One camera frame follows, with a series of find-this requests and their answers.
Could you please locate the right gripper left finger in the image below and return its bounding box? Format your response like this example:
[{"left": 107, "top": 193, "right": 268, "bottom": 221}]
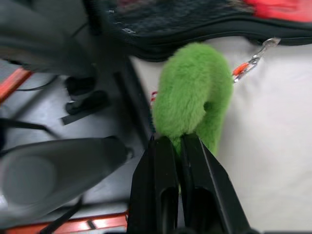
[{"left": 126, "top": 136, "right": 180, "bottom": 234}]

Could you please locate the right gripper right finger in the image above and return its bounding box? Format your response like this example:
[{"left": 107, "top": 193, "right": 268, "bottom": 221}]
[{"left": 181, "top": 133, "right": 252, "bottom": 234}]

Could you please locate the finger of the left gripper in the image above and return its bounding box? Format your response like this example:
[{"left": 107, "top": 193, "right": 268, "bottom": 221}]
[
  {"left": 0, "top": 0, "right": 103, "bottom": 77},
  {"left": 0, "top": 136, "right": 134, "bottom": 230}
]

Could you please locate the green fluffy pompom charm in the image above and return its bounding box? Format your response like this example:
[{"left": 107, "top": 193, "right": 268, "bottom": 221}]
[{"left": 152, "top": 42, "right": 235, "bottom": 195}]

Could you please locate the silver orange zipper clip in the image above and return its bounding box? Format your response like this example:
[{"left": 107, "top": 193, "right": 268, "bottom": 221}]
[{"left": 232, "top": 37, "right": 280, "bottom": 84}]

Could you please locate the black paddle case red mesh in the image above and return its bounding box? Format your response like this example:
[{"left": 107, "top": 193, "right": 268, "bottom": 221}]
[{"left": 107, "top": 0, "right": 312, "bottom": 62}]

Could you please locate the orange metal bar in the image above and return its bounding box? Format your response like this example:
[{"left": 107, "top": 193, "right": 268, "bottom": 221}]
[
  {"left": 9, "top": 211, "right": 130, "bottom": 234},
  {"left": 0, "top": 67, "right": 33, "bottom": 102}
]

